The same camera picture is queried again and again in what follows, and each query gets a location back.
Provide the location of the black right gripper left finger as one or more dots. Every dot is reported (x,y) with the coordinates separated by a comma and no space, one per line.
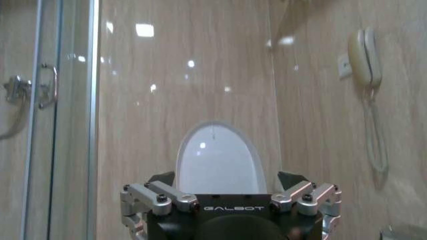
(150,195)

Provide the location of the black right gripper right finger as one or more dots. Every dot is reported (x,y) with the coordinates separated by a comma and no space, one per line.
(307,193)

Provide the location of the white toilet lid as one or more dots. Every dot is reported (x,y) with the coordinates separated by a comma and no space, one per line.
(220,160)

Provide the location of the glass shower door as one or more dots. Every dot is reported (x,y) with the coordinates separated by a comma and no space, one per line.
(60,120)

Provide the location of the chrome shower mixer valve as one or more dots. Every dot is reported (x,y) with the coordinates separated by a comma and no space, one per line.
(18,88)

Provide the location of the white wall socket plate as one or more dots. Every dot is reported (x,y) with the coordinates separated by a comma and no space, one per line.
(345,66)

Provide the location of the cream wall telephone handset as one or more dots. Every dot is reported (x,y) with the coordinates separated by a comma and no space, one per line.
(365,55)

